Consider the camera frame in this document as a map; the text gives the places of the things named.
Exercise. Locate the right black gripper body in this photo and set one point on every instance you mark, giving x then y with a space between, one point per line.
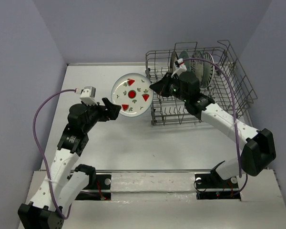
174 88

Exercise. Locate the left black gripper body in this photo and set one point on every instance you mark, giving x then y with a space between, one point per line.
96 113

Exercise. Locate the blue floral plate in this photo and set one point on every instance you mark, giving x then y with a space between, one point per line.
197 66

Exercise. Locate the white blue striped plate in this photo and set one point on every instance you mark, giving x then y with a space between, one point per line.
209 70

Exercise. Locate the watermelon pattern plate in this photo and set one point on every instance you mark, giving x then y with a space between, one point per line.
133 93

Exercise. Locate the dark rimmed beige plate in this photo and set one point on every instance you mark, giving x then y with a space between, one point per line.
173 59

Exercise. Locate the teal green plate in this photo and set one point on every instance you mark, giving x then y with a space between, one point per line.
184 55

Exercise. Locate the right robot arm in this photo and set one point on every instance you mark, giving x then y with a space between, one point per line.
255 149

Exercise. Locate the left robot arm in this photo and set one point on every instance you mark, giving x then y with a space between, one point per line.
51 204

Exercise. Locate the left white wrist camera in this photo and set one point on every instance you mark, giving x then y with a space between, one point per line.
87 95

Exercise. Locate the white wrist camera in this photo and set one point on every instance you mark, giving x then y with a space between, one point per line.
87 95
180 67

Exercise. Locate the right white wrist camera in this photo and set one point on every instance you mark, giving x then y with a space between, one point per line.
180 67

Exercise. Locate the grey wire dish rack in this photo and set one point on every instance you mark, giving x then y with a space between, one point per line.
230 86

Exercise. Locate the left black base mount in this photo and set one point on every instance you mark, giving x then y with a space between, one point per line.
100 190

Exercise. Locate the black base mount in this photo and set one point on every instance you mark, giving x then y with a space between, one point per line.
210 186
100 190

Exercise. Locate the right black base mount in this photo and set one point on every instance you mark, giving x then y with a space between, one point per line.
210 186

